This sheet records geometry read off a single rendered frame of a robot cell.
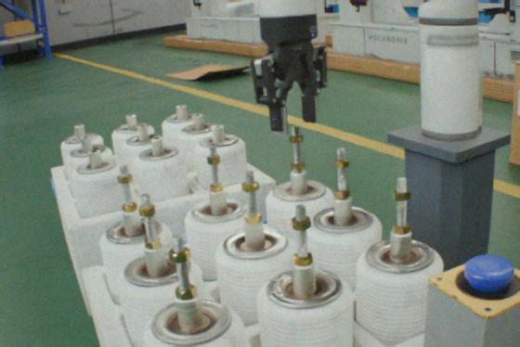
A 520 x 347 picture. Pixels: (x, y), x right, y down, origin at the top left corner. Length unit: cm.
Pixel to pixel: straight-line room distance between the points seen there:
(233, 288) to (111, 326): 15
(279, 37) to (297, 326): 36
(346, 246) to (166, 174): 44
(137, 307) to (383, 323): 26
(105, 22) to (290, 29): 643
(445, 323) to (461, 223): 44
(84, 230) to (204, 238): 31
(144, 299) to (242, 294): 12
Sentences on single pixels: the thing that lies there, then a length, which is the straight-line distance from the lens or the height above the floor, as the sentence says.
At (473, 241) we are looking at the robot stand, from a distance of 92.
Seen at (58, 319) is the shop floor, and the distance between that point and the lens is 108.
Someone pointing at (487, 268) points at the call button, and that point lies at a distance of 45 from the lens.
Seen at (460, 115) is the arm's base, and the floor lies 34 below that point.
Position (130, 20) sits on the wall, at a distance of 720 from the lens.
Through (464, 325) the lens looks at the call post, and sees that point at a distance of 44.
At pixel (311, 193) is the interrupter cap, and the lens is 80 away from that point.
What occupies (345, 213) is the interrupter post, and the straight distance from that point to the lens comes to 70.
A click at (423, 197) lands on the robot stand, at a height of 21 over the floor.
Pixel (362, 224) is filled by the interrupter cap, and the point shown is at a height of 25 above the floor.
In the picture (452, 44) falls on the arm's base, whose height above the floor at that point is 44.
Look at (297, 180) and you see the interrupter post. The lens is 79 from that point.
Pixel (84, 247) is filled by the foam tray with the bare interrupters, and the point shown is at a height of 14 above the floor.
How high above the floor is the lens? 54
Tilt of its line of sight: 19 degrees down
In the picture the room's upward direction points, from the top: 5 degrees counter-clockwise
